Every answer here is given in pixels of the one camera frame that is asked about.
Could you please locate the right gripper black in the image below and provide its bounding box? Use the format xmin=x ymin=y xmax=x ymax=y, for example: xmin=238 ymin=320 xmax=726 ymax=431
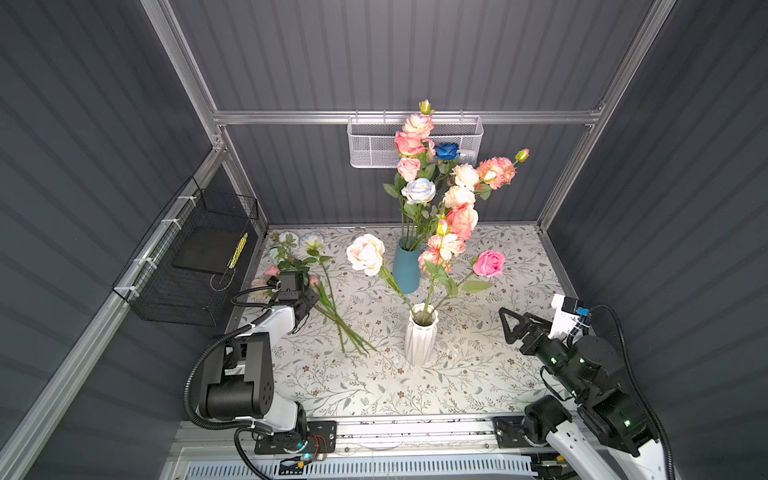
xmin=500 ymin=305 xmax=588 ymax=401

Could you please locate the magenta pink rose stem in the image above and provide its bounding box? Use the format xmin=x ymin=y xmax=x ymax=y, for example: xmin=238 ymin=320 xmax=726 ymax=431
xmin=434 ymin=250 xmax=506 ymax=310

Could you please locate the cream rose stem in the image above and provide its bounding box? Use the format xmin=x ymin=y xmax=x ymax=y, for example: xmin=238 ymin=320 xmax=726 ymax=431
xmin=346 ymin=234 xmax=413 ymax=313

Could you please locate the white ribbed ceramic vase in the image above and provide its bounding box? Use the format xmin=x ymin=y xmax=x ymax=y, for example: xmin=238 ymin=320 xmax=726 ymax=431
xmin=405 ymin=303 xmax=439 ymax=366

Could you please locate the peach peony flower stem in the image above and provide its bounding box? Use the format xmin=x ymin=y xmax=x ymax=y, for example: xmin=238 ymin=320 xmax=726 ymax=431
xmin=417 ymin=217 xmax=466 ymax=326

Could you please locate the blue ceramic vase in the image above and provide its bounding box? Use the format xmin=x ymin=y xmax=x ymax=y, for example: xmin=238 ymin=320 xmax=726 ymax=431
xmin=393 ymin=236 xmax=422 ymax=295

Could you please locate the pink coral rose stem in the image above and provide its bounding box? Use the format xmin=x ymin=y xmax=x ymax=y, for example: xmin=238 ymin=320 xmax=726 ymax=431
xmin=436 ymin=203 xmax=479 ymax=240

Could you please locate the peach rose flower stem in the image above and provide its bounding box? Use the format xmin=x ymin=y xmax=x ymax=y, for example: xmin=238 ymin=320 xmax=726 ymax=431
xmin=474 ymin=149 xmax=530 ymax=200

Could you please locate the white peony flower stem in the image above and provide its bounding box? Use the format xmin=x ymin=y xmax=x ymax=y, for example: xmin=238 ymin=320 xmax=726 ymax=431
xmin=429 ymin=164 xmax=479 ymax=233

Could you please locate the white rose stem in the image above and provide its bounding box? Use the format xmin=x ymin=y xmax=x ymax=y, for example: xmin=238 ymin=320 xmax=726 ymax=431
xmin=400 ymin=178 xmax=436 ymax=251

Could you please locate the small pale pink rose stem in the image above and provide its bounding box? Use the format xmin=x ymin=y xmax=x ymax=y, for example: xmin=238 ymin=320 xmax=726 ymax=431
xmin=383 ymin=157 xmax=421 ymax=237

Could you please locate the large pink rose stem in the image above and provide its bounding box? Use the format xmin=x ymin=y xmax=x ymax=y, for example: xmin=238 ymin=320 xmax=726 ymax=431
xmin=395 ymin=132 xmax=427 ymax=181

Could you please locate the blue artificial rose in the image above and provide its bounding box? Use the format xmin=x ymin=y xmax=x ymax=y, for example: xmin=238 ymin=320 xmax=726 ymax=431
xmin=434 ymin=142 xmax=460 ymax=180

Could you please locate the pink carnation flower stem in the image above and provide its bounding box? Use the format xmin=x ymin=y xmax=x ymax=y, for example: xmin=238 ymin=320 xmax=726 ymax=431
xmin=400 ymin=99 xmax=434 ymax=158

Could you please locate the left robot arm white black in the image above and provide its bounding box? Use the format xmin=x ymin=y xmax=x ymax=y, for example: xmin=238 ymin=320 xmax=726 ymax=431
xmin=183 ymin=271 xmax=319 ymax=438

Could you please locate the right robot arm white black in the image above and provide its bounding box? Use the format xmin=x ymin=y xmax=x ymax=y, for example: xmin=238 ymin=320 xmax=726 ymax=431
xmin=493 ymin=308 xmax=676 ymax=479

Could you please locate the pile of artificial flowers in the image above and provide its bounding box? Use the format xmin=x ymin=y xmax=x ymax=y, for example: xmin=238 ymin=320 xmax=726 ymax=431
xmin=245 ymin=231 xmax=376 ymax=355

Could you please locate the floral patterned table mat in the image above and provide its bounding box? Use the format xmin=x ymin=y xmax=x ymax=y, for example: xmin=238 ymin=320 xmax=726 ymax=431
xmin=245 ymin=224 xmax=562 ymax=417

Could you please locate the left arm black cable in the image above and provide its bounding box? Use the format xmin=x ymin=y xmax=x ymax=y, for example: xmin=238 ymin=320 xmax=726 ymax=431
xmin=182 ymin=284 xmax=283 ymax=480

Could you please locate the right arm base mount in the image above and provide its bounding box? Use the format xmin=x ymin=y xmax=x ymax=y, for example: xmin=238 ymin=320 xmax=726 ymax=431
xmin=492 ymin=415 xmax=536 ymax=449

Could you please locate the black wire basket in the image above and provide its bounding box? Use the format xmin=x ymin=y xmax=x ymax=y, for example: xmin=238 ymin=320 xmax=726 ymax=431
xmin=113 ymin=180 xmax=262 ymax=327

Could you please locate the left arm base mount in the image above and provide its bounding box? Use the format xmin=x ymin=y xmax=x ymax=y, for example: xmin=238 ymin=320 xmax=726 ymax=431
xmin=254 ymin=420 xmax=338 ymax=455

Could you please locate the white wire mesh basket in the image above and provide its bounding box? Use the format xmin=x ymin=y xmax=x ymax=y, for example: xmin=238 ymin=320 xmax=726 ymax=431
xmin=347 ymin=114 xmax=484 ymax=169

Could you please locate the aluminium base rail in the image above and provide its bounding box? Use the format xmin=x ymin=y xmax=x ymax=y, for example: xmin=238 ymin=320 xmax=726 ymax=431
xmin=173 ymin=413 xmax=661 ymax=463

